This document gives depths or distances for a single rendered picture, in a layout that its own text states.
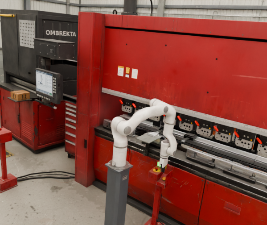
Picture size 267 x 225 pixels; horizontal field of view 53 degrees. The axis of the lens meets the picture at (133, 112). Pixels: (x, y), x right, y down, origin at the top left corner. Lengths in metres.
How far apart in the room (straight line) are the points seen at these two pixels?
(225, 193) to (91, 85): 1.93
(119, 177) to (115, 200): 0.23
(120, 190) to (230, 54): 1.57
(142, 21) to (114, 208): 1.93
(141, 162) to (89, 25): 1.72
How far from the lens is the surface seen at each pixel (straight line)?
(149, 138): 3.01
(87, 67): 3.35
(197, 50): 2.74
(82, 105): 3.50
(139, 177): 3.32
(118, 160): 2.31
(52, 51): 3.22
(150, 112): 2.29
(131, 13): 3.27
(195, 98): 2.79
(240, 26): 2.61
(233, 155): 3.10
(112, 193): 2.46
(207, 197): 2.95
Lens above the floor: 2.14
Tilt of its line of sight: 17 degrees down
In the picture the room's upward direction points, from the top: 5 degrees clockwise
